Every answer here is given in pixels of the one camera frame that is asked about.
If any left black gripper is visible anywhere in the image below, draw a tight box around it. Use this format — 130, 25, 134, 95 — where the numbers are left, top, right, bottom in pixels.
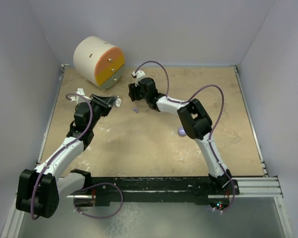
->
87, 94, 116, 130

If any white earbud charging case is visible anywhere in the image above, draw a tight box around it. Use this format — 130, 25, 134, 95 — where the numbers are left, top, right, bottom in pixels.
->
115, 98, 122, 107

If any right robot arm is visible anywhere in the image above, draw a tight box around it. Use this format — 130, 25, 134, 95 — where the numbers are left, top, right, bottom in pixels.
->
129, 76, 231, 194

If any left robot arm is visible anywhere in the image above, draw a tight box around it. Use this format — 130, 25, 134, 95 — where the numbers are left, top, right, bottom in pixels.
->
16, 93, 121, 220

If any purple earbud charging case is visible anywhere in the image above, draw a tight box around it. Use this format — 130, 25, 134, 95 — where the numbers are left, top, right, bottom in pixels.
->
178, 127, 186, 137

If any round mini drawer cabinet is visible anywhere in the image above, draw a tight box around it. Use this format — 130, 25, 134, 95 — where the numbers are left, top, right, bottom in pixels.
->
73, 36, 125, 90

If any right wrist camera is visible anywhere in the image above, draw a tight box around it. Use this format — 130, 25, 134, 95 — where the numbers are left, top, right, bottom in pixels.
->
132, 70, 146, 87

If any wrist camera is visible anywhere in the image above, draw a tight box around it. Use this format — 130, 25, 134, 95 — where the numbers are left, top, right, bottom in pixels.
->
132, 70, 146, 87
75, 88, 88, 104

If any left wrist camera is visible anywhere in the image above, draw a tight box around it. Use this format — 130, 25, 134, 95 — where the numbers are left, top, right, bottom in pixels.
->
75, 88, 88, 104

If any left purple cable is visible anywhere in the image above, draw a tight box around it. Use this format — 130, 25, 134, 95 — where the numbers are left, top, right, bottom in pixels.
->
30, 93, 124, 221

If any purple cable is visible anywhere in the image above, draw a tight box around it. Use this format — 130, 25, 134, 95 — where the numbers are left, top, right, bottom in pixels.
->
135, 60, 236, 213
30, 93, 124, 221

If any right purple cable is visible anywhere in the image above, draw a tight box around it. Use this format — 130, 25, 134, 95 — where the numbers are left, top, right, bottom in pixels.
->
135, 60, 236, 213

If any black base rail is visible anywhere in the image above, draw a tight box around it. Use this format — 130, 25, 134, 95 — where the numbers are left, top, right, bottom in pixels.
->
71, 169, 240, 209

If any aluminium frame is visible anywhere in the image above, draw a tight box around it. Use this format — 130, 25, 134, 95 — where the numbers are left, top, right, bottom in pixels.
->
15, 66, 293, 238

